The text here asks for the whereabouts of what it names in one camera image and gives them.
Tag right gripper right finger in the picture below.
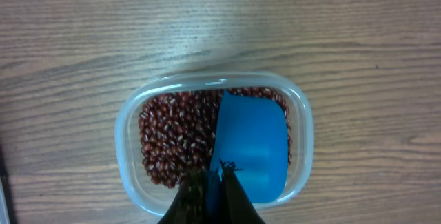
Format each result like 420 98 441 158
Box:
220 161 265 224

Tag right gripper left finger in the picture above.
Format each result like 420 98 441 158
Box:
158 170 208 224

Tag blue plastic measuring scoop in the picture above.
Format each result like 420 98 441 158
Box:
207 91 288 223

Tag clear plastic container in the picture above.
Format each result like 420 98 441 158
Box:
114 72 314 216

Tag red beans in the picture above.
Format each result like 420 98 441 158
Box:
139 87 292 188

